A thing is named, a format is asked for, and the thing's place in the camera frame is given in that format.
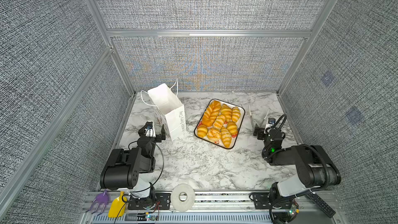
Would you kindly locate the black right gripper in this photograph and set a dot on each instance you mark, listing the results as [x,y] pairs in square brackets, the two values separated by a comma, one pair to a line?
[260,130]

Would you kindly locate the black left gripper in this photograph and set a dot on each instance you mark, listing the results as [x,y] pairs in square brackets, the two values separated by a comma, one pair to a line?
[155,127]

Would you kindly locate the white slotted bread tongs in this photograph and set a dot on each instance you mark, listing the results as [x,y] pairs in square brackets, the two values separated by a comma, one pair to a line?
[253,123]

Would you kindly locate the white paper gift bag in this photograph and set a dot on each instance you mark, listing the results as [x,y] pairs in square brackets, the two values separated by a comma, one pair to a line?
[170,110]

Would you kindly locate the fake croissant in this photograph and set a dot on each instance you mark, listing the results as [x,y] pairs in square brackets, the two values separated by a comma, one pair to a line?
[227,112]
[202,131]
[232,128]
[235,114]
[226,137]

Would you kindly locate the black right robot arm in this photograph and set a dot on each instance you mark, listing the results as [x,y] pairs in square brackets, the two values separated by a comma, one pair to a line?
[314,168]

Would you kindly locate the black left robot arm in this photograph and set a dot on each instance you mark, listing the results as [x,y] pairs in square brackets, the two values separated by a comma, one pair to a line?
[123,168]

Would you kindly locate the round fake bread bottom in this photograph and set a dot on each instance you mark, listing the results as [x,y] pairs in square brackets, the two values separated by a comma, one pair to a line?
[214,134]

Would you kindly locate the fake bread roll centre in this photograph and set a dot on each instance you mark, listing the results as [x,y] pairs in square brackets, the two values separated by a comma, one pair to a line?
[219,122]

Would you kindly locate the long braided fake bread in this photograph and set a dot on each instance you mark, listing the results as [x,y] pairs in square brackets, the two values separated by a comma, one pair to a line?
[211,113]

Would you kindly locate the white tray with black rim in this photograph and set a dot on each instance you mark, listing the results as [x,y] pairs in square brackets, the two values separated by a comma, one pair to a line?
[239,123]

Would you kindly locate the white tape roll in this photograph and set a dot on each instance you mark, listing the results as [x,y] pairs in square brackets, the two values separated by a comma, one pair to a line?
[183,197]

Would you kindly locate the black remote control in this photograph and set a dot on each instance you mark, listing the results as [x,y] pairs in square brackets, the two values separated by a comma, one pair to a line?
[317,200]

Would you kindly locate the yellow plastic scoop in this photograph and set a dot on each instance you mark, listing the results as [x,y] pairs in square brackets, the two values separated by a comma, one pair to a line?
[117,207]

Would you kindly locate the purple plastic fork toy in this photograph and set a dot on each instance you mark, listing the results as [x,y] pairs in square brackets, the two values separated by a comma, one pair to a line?
[101,199]

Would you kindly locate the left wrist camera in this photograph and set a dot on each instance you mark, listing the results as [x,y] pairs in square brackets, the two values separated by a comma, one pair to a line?
[150,132]

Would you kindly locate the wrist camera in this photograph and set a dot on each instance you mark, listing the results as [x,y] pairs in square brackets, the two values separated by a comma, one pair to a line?
[270,123]
[150,132]

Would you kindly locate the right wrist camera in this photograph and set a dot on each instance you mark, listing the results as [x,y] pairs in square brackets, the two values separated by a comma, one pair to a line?
[270,123]

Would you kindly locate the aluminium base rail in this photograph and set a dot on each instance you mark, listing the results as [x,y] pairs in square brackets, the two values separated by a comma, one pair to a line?
[220,207]

